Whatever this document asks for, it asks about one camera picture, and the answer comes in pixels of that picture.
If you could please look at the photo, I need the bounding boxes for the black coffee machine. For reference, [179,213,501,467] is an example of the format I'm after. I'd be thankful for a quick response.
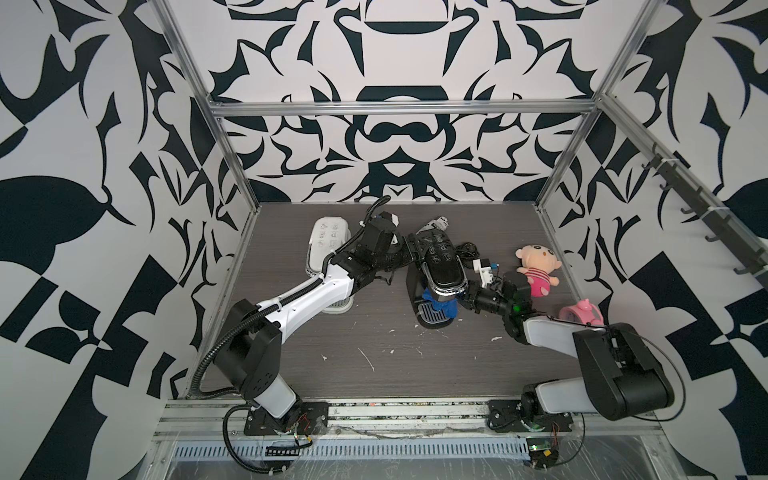
[406,230,468,329]

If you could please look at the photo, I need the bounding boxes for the blue cleaning cloth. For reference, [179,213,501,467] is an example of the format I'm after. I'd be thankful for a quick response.
[422,289,459,319]

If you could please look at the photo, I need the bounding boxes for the wall hook rail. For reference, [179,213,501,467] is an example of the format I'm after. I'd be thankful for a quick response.
[641,143,768,277]

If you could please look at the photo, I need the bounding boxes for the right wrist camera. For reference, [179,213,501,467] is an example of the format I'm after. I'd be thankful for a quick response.
[472,258,499,288]

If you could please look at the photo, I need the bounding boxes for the pink alarm clock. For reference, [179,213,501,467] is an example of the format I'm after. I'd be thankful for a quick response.
[558,299,605,327]

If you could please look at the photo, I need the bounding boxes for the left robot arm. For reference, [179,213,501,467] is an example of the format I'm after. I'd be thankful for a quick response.
[187,196,414,475]

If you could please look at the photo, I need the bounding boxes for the newspaper print glasses case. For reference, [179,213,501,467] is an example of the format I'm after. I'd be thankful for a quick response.
[418,216,449,233]

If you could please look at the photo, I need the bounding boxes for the white coffee machine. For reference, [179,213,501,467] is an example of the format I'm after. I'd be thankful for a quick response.
[305,216,356,316]

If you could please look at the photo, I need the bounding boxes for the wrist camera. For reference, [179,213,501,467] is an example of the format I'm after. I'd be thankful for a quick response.
[377,211,400,231]
[472,258,499,288]

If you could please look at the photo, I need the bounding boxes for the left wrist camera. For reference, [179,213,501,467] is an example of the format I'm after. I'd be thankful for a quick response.
[377,211,400,231]

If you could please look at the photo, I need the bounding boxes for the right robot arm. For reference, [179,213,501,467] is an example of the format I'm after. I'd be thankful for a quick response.
[458,281,675,424]

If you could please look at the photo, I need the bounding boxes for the pink plush pig toy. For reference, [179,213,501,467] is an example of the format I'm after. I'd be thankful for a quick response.
[515,245,562,298]

